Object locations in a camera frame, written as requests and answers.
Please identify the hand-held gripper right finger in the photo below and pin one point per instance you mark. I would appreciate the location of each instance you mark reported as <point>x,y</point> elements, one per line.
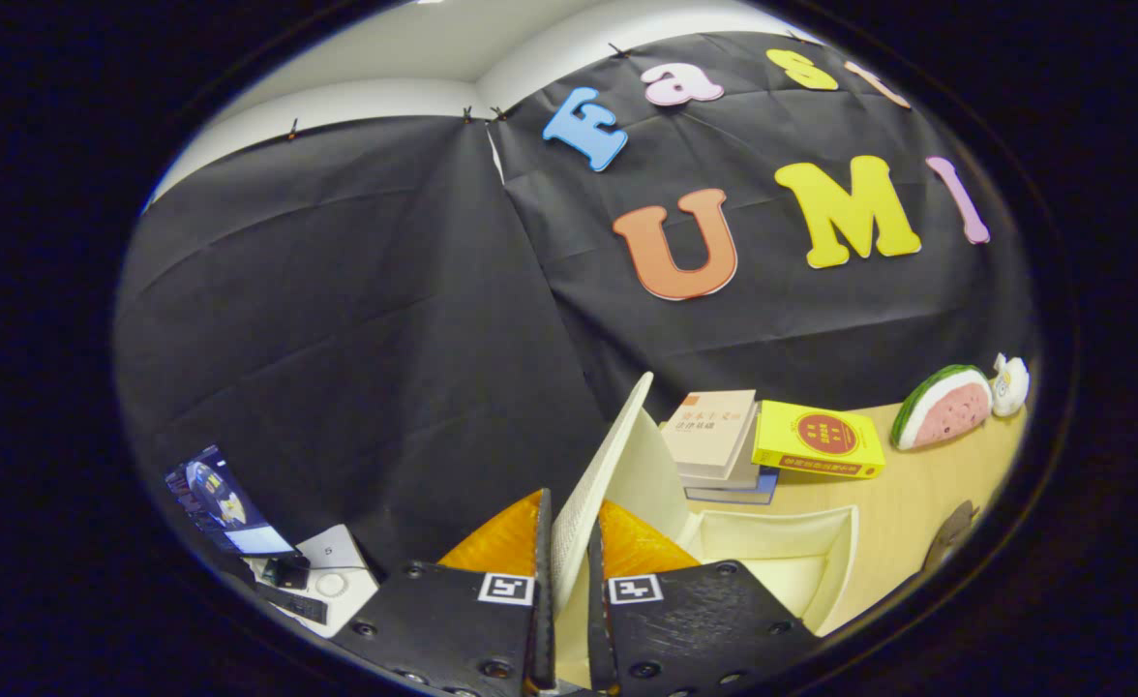
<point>600,639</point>

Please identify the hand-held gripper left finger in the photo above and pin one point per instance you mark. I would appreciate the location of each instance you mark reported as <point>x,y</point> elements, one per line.
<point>545,639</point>

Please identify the cream storage box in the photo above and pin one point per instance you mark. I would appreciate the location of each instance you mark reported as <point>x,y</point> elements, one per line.
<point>772,552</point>

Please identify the brown fuzzy shoe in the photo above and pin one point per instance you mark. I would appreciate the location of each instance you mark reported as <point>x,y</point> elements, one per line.
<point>951,532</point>

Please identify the blue book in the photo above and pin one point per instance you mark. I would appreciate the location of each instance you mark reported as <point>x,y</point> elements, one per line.
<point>733,496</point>

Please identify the grey book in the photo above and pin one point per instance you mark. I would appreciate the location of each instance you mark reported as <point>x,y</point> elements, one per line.
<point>724,482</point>

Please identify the black keyboard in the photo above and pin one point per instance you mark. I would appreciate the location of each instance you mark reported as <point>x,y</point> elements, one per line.
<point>298,605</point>

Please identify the small black device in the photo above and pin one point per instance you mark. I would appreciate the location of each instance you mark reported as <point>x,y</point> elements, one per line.
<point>286,573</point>

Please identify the yellow book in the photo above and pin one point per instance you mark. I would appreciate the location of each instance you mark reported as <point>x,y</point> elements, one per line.
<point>821,436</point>

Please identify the computer monitor screen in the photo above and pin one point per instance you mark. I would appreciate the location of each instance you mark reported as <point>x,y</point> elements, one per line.
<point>225,503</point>

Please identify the watermelon slice plush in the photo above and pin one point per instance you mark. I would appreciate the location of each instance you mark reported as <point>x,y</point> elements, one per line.
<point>942,411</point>

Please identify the white plush toy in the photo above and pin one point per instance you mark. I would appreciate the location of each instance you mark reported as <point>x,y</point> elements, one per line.
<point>1009,385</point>

